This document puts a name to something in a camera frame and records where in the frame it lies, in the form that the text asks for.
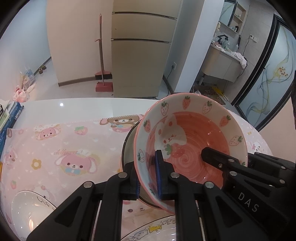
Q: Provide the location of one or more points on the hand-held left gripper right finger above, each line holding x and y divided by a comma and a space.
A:
158, 171

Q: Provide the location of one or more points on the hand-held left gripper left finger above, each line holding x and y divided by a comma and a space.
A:
131, 185

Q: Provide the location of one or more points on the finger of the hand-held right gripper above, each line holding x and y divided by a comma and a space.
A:
266, 171
217, 160

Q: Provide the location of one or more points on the pink strawberry print bowl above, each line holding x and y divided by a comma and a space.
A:
196, 129

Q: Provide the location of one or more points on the white bowl with black rim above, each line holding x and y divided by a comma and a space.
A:
129, 148

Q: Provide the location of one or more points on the white plate with cartoon animals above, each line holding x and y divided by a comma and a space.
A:
148, 234

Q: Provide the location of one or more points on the white plate with black lettering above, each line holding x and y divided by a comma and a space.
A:
25, 208

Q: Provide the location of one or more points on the patterned floor mat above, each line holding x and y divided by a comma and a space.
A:
211, 92

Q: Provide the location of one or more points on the printed glass door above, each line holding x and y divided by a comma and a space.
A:
266, 88

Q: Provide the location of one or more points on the beige vanity cabinet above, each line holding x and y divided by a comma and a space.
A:
219, 64

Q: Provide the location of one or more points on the white towel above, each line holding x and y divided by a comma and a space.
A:
239, 59

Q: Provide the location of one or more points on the beige refrigerator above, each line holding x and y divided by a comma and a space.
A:
138, 58

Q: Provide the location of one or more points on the black faucet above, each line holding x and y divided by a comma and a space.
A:
222, 39

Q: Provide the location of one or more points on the cream plush doll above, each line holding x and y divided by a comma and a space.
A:
217, 29

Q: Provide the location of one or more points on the stack of books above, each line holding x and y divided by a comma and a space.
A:
5, 136

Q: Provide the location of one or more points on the red broom and dustpan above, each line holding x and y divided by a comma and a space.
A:
101, 46

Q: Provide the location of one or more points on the pink plastic bag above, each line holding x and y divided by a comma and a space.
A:
20, 95

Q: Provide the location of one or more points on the bathroom mirror cabinet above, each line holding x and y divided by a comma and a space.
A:
231, 14

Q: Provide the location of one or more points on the pair of brown shoes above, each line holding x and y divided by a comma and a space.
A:
42, 68

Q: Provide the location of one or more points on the white book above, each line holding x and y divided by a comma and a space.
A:
4, 111

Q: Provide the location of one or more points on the white plastic bag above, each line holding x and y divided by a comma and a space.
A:
29, 77

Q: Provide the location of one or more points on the low wall power outlet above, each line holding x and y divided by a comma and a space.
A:
174, 66

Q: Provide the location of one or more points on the white wall socket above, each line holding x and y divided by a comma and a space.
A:
253, 38

